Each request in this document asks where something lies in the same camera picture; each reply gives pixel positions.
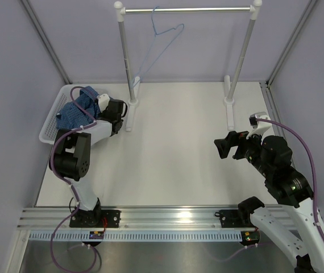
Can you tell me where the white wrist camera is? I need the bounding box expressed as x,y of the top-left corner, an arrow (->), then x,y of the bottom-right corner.
246,111 -> 272,139
97,93 -> 111,112

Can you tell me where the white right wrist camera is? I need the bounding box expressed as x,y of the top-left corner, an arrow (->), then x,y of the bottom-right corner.
246,111 -> 272,139

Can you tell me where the white slotted cable duct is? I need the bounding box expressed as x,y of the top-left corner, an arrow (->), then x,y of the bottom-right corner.
29,230 -> 242,242

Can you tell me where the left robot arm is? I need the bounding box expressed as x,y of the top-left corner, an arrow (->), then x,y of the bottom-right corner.
49,99 -> 127,228

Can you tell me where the light blue wire hanger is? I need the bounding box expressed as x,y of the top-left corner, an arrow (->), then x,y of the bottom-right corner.
132,6 -> 185,88

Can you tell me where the blue plaid shirt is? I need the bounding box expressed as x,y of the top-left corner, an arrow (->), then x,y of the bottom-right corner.
56,86 -> 100,130

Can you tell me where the white and silver clothes rack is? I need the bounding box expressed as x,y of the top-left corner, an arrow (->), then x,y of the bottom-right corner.
113,1 -> 263,131

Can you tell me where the aluminium frame post right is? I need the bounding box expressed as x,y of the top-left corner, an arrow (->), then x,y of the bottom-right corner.
266,0 -> 319,88

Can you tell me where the aluminium mounting rail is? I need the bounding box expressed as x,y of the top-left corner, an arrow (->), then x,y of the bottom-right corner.
16,206 -> 299,230

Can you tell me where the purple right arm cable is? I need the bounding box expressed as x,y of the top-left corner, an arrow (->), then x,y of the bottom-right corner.
207,118 -> 324,265

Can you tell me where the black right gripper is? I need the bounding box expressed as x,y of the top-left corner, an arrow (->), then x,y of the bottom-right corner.
214,126 -> 272,177

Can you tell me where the white plastic basket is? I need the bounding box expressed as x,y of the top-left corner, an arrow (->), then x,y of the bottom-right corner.
39,85 -> 107,145

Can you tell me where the aluminium frame post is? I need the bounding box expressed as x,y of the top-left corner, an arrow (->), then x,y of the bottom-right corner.
266,0 -> 319,88
19,0 -> 72,84

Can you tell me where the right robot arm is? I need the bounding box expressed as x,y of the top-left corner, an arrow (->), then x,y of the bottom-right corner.
214,131 -> 324,272

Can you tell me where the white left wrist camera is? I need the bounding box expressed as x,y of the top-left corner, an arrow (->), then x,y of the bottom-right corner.
97,93 -> 111,112

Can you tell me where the aluminium frame post left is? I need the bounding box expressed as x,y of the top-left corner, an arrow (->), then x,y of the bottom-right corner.
19,0 -> 72,84

